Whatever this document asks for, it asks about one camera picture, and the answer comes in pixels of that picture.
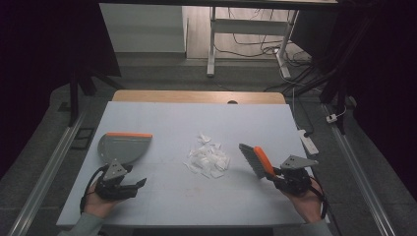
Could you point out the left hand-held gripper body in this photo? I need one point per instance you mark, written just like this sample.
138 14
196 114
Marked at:
114 170

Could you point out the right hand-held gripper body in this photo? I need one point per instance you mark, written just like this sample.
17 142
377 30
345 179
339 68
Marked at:
296 178

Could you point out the orange hand brush grey bristles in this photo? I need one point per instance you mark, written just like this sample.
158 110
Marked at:
262 159

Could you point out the clear plastic wrap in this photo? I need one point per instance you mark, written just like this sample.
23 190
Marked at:
209 160

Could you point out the person's right hand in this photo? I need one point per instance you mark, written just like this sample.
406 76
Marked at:
308 205

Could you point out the person's left hand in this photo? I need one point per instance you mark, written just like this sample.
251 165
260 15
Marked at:
96 205

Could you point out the white power strip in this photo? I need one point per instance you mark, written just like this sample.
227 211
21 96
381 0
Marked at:
308 142

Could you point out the white foam board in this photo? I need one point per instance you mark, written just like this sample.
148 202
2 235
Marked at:
183 196

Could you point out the small white plug adapter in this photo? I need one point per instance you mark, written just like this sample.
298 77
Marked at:
331 118

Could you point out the black metal stand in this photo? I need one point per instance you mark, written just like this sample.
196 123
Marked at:
339 98
73 95

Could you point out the wooden table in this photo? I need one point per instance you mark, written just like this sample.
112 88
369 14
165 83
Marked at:
196 96

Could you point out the black curtain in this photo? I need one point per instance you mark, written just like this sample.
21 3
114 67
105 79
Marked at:
383 82
39 65

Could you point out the white cabinet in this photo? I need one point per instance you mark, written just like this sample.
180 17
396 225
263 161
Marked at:
144 29

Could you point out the black rectangular floor frame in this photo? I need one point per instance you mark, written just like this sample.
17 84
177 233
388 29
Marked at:
83 138

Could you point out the aluminium floor rail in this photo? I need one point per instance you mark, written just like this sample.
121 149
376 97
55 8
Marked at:
360 177
42 177

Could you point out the white metal desk frame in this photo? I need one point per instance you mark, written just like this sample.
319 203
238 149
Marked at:
249 27

